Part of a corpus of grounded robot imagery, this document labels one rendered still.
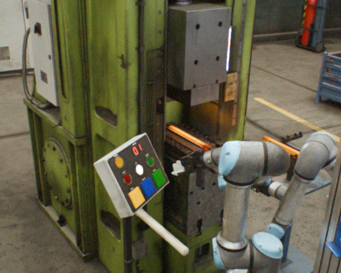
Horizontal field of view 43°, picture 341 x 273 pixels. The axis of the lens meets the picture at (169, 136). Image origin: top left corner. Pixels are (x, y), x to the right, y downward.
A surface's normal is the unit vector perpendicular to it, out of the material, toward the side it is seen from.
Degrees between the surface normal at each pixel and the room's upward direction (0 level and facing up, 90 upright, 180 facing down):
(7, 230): 0
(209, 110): 90
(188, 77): 90
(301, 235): 0
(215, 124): 90
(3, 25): 90
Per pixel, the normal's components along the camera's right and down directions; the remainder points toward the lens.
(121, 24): -0.80, 0.22
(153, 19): 0.59, 0.34
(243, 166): 0.00, 0.37
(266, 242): 0.15, -0.90
